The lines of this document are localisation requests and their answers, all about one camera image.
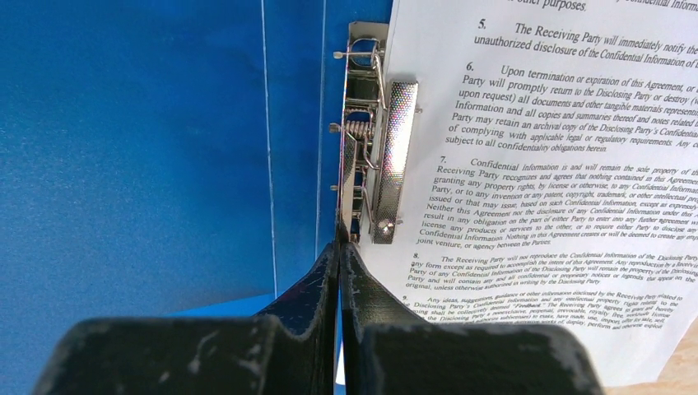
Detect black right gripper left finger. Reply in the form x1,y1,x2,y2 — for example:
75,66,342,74
34,243,339,394

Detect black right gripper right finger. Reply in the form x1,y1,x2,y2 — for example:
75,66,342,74
339,244,603,394

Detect blue plastic folder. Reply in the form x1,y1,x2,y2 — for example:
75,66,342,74
1,1,391,394

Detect metal folder clip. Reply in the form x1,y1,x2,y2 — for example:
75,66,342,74
330,21,419,244

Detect white printed paper files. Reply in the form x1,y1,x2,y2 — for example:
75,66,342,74
359,1,697,387

